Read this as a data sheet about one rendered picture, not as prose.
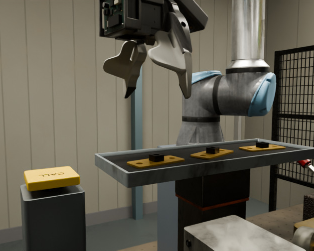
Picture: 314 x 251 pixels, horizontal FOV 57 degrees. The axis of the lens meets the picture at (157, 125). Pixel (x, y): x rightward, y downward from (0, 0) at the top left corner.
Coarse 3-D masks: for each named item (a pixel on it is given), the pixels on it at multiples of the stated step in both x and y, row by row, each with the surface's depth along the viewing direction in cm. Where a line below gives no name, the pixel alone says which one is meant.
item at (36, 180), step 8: (48, 168) 39; (56, 168) 39; (64, 168) 39; (24, 176) 37; (32, 176) 35; (40, 176) 35; (48, 176) 35; (56, 176) 35; (64, 176) 35; (72, 176) 36; (32, 184) 33; (40, 184) 34; (48, 184) 34; (56, 184) 34; (64, 184) 35; (72, 184) 35
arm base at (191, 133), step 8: (184, 120) 87; (192, 120) 84; (200, 120) 83; (208, 120) 84; (216, 120) 85; (184, 128) 86; (192, 128) 84; (200, 128) 83; (208, 128) 83; (216, 128) 85; (184, 136) 85; (192, 136) 84; (200, 136) 83; (208, 136) 83; (216, 136) 84; (176, 144) 89; (184, 144) 85
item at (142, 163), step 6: (150, 156) 43; (156, 156) 42; (162, 156) 42; (168, 156) 46; (174, 156) 46; (132, 162) 42; (138, 162) 42; (144, 162) 42; (150, 162) 42; (156, 162) 42; (162, 162) 42; (168, 162) 42; (174, 162) 43; (138, 168) 39
